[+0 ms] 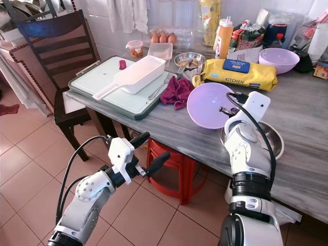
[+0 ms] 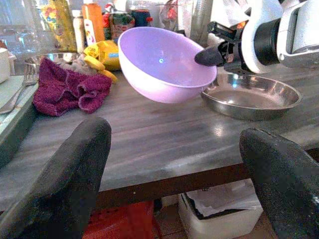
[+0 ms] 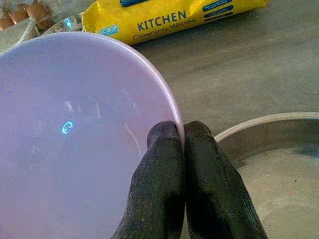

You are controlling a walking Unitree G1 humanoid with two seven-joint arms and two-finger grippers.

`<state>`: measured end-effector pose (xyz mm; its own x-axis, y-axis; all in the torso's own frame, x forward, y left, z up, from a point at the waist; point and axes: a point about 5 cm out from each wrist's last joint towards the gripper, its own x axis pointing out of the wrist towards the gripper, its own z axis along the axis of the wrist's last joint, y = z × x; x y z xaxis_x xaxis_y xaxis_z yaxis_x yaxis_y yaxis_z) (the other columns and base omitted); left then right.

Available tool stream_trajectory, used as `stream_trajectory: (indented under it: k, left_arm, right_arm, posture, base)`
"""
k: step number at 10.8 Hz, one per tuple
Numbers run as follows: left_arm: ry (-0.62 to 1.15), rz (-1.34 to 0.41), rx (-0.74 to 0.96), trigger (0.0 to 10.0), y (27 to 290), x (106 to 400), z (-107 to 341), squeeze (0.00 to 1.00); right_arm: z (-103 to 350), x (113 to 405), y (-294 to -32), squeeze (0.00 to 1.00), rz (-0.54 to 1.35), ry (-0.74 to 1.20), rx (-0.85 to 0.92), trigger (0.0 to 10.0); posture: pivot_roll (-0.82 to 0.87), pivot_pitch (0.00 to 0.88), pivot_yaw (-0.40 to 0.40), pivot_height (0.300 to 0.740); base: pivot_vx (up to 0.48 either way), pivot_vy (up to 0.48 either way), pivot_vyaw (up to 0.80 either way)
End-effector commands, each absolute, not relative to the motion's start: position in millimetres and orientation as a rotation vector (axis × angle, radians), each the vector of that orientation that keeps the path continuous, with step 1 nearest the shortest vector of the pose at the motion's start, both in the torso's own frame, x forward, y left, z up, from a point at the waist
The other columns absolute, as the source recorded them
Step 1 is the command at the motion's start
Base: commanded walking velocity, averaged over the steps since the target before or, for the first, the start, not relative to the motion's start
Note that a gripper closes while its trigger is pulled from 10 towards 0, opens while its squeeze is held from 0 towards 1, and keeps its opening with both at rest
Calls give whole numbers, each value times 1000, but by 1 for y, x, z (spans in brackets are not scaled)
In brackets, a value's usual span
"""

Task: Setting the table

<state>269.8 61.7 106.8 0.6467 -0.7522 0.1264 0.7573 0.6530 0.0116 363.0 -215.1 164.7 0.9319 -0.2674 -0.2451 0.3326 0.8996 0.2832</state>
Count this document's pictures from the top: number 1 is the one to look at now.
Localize pale green cutting board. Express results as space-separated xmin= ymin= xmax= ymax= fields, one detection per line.
xmin=65 ymin=56 xmax=177 ymax=121

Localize clear plastic container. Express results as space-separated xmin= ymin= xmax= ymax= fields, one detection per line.
xmin=148 ymin=43 xmax=174 ymax=61

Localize small red capped bottle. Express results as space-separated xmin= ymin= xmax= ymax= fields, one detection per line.
xmin=274 ymin=33 xmax=285 ymax=49

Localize orange squeeze bottle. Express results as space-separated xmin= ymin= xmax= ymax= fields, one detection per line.
xmin=216 ymin=16 xmax=234 ymax=58

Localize black round item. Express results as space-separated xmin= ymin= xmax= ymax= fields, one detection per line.
xmin=292 ymin=51 xmax=313 ymax=73

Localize white plastic bag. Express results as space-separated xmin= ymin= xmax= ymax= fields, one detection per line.
xmin=307 ymin=23 xmax=328 ymax=65

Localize small orange box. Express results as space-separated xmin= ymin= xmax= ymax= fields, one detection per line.
xmin=314 ymin=63 xmax=328 ymax=80

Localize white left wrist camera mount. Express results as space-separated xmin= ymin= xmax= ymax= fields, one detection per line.
xmin=108 ymin=137 xmax=135 ymax=177

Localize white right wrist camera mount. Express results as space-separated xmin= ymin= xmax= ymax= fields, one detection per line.
xmin=243 ymin=91 xmax=271 ymax=124

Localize white hanging towel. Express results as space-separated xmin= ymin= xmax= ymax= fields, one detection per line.
xmin=107 ymin=0 xmax=149 ymax=34

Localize yellow handled scissors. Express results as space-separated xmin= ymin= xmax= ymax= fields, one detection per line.
xmin=191 ymin=74 xmax=203 ymax=88

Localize purple plastic bowl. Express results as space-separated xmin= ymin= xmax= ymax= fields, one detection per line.
xmin=259 ymin=48 xmax=300 ymax=75
xmin=187 ymin=83 xmax=236 ymax=130

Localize small pink lidded jar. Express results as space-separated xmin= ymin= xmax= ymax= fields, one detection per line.
xmin=126 ymin=40 xmax=144 ymax=57

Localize red plastic stool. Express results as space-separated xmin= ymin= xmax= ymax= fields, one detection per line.
xmin=146 ymin=138 xmax=208 ymax=206

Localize metal dish rack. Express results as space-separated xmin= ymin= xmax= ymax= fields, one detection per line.
xmin=0 ymin=0 xmax=77 ymax=29

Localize small steel bowl with food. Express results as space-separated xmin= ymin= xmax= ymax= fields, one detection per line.
xmin=174 ymin=52 xmax=207 ymax=71

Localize maroon cloth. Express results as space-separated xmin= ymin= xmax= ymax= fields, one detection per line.
xmin=160 ymin=76 xmax=195 ymax=110

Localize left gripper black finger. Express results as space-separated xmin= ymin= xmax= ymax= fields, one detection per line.
xmin=146 ymin=151 xmax=171 ymax=177
xmin=130 ymin=132 xmax=151 ymax=149

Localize green and red food bag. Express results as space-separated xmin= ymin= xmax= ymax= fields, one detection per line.
xmin=233 ymin=20 xmax=266 ymax=51

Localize dark wooden chair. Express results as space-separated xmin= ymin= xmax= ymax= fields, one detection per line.
xmin=3 ymin=10 xmax=108 ymax=162

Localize metal fork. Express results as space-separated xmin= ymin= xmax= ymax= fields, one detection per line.
xmin=148 ymin=72 xmax=177 ymax=100

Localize dark blue jar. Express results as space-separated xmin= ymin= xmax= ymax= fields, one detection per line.
xmin=265 ymin=22 xmax=289 ymax=48

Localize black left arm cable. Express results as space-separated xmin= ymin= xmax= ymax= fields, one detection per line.
xmin=55 ymin=134 xmax=110 ymax=226

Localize red rag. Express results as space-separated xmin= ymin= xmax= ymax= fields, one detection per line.
xmin=0 ymin=104 xmax=21 ymax=116

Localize yellow snack bag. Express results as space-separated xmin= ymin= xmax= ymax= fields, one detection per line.
xmin=200 ymin=0 xmax=221 ymax=48

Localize yellow kitchen wipes pack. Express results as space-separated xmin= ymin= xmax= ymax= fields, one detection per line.
xmin=201 ymin=58 xmax=278 ymax=91

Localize white plastic strainer scoop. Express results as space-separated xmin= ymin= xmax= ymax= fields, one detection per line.
xmin=92 ymin=55 xmax=166 ymax=101

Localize round stainless steel plate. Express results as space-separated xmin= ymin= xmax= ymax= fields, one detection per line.
xmin=219 ymin=120 xmax=285 ymax=159

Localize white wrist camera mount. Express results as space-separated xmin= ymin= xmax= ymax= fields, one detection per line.
xmin=108 ymin=137 xmax=135 ymax=177
xmin=243 ymin=91 xmax=271 ymax=124

